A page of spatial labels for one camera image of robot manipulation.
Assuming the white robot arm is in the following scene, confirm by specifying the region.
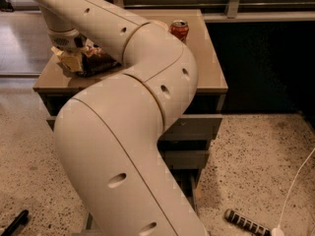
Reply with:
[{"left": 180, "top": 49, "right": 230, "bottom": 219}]
[{"left": 34, "top": 0, "right": 209, "bottom": 236}]

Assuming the brown chip bag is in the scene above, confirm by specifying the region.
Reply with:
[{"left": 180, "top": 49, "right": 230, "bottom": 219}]
[{"left": 51, "top": 45, "right": 120, "bottom": 77}]

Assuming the grey top drawer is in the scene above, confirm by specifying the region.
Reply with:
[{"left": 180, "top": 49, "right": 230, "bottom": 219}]
[{"left": 46, "top": 95, "right": 223, "bottom": 144}]

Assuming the black handle on floor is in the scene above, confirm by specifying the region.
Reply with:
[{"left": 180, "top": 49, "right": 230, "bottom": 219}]
[{"left": 1, "top": 209, "right": 29, "bottom": 236}]

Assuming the black striped cylinder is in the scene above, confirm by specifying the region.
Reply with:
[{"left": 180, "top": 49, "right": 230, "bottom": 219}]
[{"left": 224, "top": 209, "right": 272, "bottom": 236}]

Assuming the grey middle drawer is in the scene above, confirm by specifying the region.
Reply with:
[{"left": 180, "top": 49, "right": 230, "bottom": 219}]
[{"left": 157, "top": 141, "right": 210, "bottom": 169}]

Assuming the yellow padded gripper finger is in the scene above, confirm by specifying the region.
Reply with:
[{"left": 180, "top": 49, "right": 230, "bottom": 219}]
[{"left": 59, "top": 52, "right": 83, "bottom": 73}]

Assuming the grey bottom drawer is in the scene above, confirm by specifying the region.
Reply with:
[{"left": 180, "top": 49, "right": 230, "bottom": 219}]
[{"left": 72, "top": 170, "right": 212, "bottom": 236}]

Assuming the grey drawer cabinet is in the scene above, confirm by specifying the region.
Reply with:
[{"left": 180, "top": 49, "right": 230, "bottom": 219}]
[{"left": 32, "top": 9, "right": 229, "bottom": 214}]

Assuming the white cable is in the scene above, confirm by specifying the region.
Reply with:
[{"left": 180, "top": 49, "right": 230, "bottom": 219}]
[{"left": 271, "top": 147, "right": 315, "bottom": 236}]

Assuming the grey drawer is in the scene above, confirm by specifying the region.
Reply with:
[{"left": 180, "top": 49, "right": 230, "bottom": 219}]
[
  {"left": 157, "top": 141, "right": 210, "bottom": 169},
  {"left": 46, "top": 95, "right": 223, "bottom": 144},
  {"left": 72, "top": 170, "right": 212, "bottom": 236}
]

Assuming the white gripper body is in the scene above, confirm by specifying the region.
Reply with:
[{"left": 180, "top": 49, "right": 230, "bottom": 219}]
[{"left": 47, "top": 29, "right": 87, "bottom": 51}]

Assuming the orange soda can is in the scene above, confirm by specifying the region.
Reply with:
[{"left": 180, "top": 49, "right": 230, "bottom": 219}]
[{"left": 169, "top": 20, "right": 189, "bottom": 42}]

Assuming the white bowl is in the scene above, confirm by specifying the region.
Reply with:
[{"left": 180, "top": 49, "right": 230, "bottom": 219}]
[{"left": 152, "top": 20, "right": 169, "bottom": 31}]

